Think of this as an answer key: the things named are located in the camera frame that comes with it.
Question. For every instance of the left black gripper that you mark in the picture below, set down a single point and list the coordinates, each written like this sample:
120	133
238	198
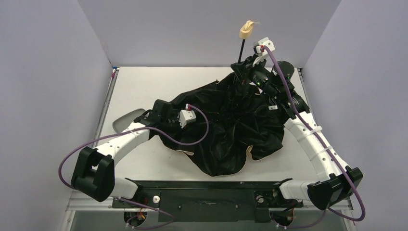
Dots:
173	114

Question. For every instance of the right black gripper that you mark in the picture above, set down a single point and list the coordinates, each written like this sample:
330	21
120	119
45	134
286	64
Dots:
246	64

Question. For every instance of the black grey umbrella case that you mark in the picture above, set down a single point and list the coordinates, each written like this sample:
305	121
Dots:
123	122

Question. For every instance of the beige folding umbrella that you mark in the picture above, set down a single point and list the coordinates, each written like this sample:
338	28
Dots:
232	122

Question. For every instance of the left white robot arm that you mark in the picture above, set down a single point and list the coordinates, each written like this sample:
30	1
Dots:
94	173

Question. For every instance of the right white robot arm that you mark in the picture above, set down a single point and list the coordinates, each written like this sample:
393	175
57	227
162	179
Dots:
337	181

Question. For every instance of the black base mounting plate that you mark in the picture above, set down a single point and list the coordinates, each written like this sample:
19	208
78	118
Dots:
199	201

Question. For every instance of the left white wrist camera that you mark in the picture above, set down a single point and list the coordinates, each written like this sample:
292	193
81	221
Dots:
186	117

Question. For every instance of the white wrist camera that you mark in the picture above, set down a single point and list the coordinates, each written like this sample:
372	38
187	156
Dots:
186	117
260	49

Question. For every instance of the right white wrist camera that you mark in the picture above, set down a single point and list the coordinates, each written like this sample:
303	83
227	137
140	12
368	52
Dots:
260	49

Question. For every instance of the aluminium frame rail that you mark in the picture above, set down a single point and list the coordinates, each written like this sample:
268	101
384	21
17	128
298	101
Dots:
78	201

